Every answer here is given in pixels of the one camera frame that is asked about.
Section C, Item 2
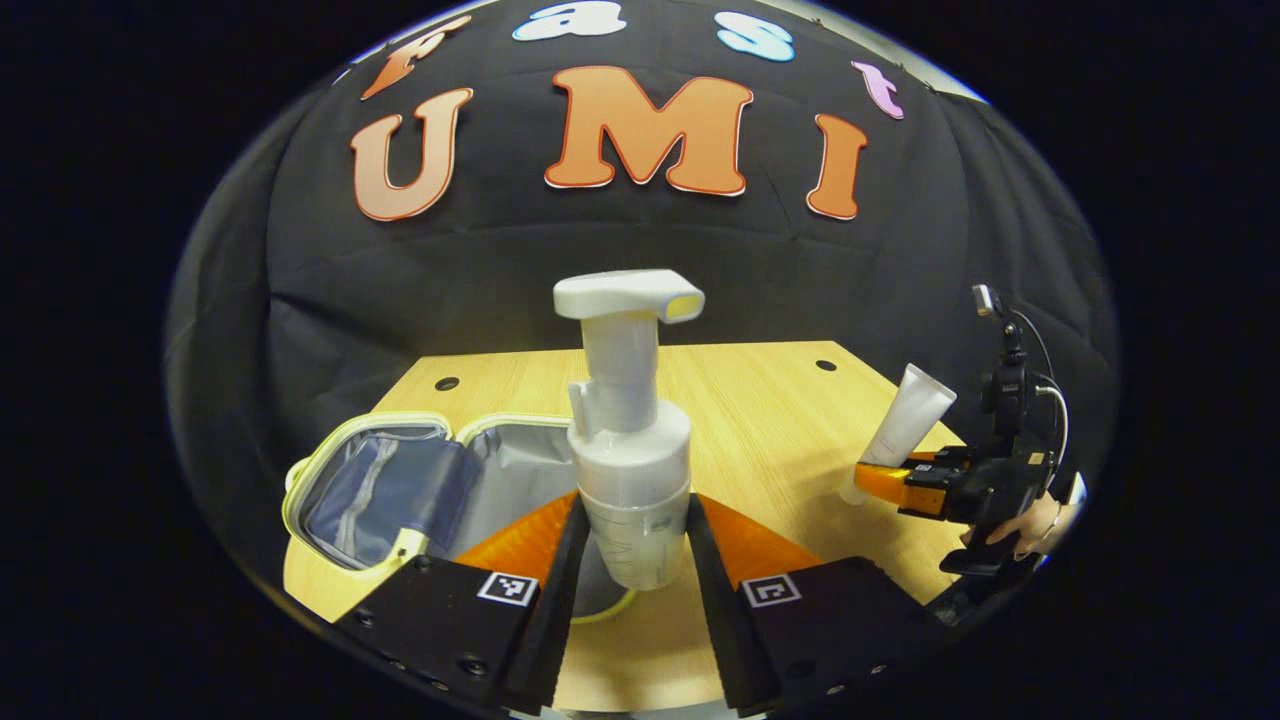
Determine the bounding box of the white squeeze tube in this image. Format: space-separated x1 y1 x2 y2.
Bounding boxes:
840 363 958 506

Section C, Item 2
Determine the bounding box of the black backdrop cloth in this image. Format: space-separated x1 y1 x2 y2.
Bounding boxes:
165 0 1119 601

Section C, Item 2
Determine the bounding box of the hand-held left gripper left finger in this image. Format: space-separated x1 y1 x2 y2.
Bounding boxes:
335 490 593 716

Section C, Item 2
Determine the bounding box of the white pump bottle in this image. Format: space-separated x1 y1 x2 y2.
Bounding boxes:
553 268 706 591

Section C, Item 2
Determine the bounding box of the pale yellow suitcase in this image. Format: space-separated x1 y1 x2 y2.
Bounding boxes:
282 410 641 626

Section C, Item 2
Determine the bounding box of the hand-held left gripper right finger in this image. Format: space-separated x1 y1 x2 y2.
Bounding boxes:
685 492 946 716

